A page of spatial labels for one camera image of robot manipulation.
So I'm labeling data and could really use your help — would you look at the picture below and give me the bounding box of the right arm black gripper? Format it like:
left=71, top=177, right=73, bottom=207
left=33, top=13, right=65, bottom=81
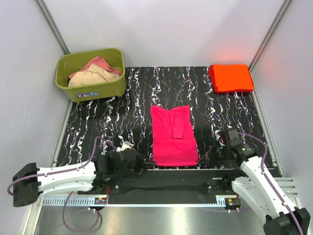
left=196, top=140, right=230, bottom=168

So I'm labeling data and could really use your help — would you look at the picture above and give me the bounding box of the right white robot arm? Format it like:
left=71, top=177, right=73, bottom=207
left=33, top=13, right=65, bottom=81
left=215, top=143, right=311, bottom=235

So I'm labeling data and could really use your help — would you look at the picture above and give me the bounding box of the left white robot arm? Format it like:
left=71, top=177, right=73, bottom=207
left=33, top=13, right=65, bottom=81
left=7, top=145, right=156, bottom=208

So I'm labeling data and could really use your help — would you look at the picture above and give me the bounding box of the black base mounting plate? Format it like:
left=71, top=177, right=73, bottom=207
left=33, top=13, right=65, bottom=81
left=108, top=169, right=242, bottom=205

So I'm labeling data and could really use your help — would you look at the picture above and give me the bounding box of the folded orange t shirt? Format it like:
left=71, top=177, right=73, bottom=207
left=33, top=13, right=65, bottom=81
left=208, top=64, right=254, bottom=93

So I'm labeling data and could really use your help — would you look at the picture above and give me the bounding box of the beige t shirt in bin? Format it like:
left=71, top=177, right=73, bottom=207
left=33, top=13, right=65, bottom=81
left=68, top=64, right=120, bottom=87

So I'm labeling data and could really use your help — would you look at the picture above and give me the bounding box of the olive green plastic bin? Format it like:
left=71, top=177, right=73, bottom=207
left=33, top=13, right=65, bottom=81
left=55, top=48, right=126, bottom=103

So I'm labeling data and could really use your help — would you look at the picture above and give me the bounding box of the dusty pink t shirt in bin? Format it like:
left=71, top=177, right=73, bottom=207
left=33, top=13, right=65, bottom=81
left=68, top=56, right=122, bottom=79

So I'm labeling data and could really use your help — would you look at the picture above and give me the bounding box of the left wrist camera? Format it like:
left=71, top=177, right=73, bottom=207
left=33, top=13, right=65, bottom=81
left=116, top=141, right=133, bottom=152

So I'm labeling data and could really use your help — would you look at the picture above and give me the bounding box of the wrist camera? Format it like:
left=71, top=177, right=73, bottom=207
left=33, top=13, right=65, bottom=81
left=220, top=128, right=256, bottom=159
left=116, top=141, right=133, bottom=152

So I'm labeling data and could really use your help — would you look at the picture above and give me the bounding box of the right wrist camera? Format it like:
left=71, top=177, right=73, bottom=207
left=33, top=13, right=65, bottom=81
left=220, top=128, right=256, bottom=159

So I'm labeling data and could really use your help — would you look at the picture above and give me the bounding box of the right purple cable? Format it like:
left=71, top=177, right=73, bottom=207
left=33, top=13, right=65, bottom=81
left=202, top=132, right=304, bottom=235

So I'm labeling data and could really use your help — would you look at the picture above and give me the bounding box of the purple cable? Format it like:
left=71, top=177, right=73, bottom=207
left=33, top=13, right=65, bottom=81
left=7, top=136, right=123, bottom=232
left=202, top=132, right=304, bottom=235

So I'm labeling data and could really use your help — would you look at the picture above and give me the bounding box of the aluminium rail frame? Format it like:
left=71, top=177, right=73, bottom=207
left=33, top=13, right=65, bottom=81
left=23, top=177, right=309, bottom=235

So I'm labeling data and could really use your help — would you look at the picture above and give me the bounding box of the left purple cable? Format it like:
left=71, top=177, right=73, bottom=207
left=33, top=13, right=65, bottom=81
left=7, top=136, right=123, bottom=232

